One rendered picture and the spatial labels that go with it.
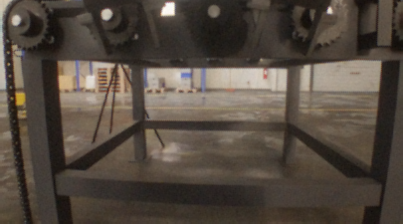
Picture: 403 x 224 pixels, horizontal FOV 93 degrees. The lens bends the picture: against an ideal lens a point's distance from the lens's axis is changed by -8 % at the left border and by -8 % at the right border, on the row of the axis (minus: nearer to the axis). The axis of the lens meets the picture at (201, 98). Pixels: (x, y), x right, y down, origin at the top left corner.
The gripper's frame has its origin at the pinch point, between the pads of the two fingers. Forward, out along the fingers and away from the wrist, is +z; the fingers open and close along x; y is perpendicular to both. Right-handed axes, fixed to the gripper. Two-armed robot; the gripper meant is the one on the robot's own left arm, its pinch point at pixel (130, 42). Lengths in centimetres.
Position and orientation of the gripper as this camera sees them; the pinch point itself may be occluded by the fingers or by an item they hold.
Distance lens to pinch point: 51.5
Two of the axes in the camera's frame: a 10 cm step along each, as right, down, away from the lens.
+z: 1.8, 8.6, 4.7
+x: -9.8, 0.9, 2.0
